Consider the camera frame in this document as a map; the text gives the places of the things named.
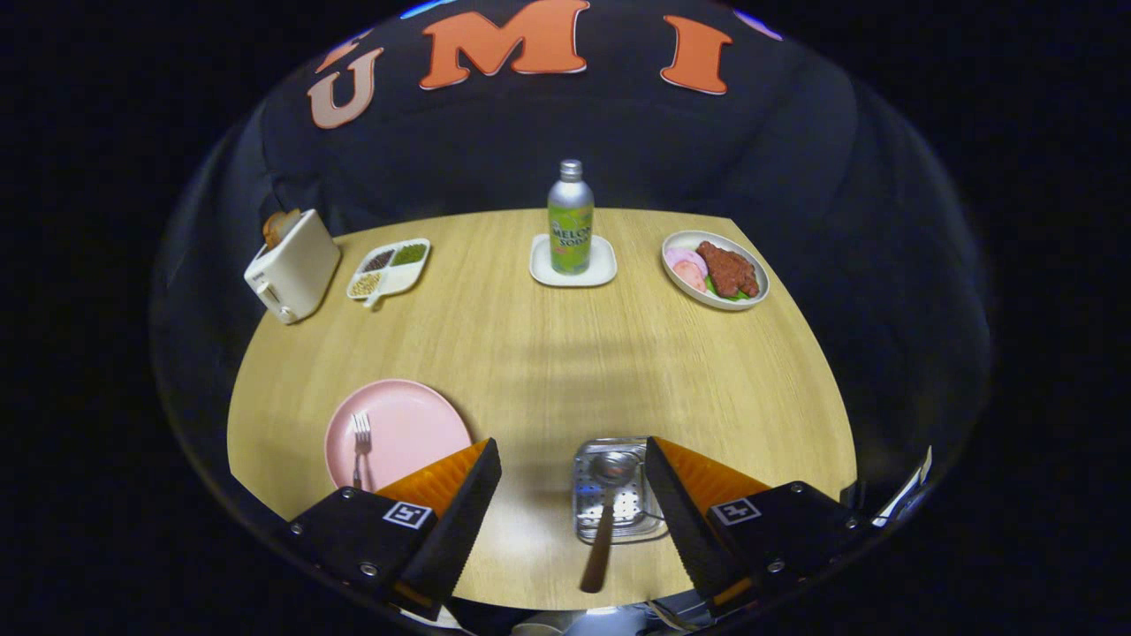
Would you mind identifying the white square coaster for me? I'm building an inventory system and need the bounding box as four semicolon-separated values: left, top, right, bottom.
529;233;618;288

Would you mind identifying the green soda bottle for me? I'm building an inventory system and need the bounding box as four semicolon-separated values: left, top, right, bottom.
547;159;596;276

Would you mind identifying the white divided dish with beans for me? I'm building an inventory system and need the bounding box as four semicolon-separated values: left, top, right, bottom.
345;238;432;310

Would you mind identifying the spoon with brown handle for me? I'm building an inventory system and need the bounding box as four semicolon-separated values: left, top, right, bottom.
579;450;640;594

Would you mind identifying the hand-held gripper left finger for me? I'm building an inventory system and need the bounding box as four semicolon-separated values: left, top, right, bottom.
287;437;503;619

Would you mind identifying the brown meat piece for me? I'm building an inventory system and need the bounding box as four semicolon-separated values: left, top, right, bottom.
695;240;761;299

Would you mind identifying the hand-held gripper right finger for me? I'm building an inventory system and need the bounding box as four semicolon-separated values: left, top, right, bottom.
643;435;871;619

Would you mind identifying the fork with brown handle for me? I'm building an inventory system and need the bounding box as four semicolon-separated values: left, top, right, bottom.
351;412;373;491

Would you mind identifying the perforated metal basket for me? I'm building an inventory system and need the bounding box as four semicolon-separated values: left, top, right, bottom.
572;437;670;545

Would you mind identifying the white round food plate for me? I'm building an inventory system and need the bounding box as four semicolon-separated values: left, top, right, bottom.
661;230;770;311

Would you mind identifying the white toaster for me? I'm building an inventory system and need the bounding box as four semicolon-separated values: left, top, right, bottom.
244;208;342;325

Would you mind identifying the pink round plate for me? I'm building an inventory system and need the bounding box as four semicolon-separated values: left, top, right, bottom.
324;379;474;493

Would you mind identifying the black backdrop cloth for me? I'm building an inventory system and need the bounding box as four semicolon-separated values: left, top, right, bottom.
150;0;995;566

